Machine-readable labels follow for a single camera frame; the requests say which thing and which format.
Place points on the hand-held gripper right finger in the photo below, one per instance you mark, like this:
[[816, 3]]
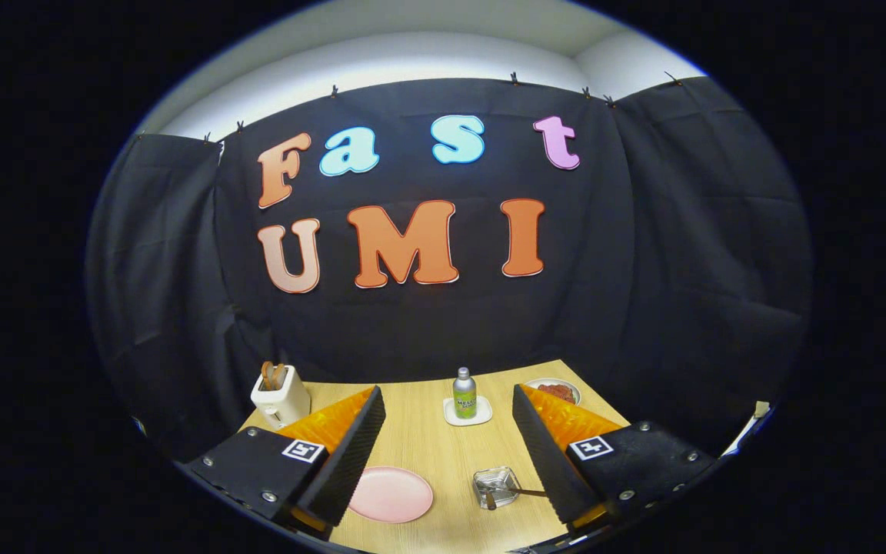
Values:
[[547, 454]]

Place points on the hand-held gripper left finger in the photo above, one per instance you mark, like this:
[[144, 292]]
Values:
[[347, 462]]

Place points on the pink round plate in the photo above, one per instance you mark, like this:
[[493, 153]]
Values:
[[389, 496]]

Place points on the red-brown meat piece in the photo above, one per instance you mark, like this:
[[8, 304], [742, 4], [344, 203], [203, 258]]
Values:
[[558, 392]]

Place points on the metal cutlery basket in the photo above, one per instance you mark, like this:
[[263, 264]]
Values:
[[485, 481]]

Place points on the white oval food plate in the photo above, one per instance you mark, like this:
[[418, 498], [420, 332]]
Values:
[[534, 382]]

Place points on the white toaster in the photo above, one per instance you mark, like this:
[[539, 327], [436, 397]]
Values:
[[285, 404]]

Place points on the green soda bottle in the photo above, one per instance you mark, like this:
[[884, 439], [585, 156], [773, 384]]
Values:
[[464, 400]]

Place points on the white square coaster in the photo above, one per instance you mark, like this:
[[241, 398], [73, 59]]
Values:
[[450, 416]]

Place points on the brown toast slice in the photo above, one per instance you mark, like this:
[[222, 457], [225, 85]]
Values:
[[267, 375], [281, 376]]

